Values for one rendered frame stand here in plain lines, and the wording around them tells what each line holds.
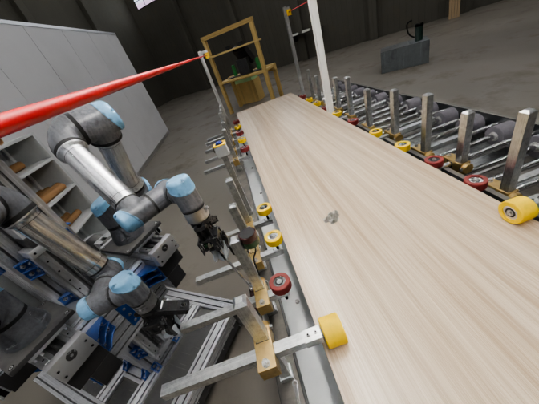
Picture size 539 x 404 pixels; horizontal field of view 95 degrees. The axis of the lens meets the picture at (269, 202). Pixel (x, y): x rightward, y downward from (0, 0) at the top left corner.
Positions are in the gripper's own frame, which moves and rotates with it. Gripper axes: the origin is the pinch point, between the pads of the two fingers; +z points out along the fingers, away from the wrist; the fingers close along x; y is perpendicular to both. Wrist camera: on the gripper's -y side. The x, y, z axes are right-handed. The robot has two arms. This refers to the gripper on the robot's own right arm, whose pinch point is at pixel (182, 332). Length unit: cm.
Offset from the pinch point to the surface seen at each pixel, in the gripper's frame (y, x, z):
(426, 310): -79, 27, -7
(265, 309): -33.8, 5.1, -2.1
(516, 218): -121, 12, -11
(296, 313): -42.9, -3.8, 20.6
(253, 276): -34.2, -2.2, -12.3
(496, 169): -166, -34, 11
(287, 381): -33.6, 23.4, 12.5
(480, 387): -78, 45, -8
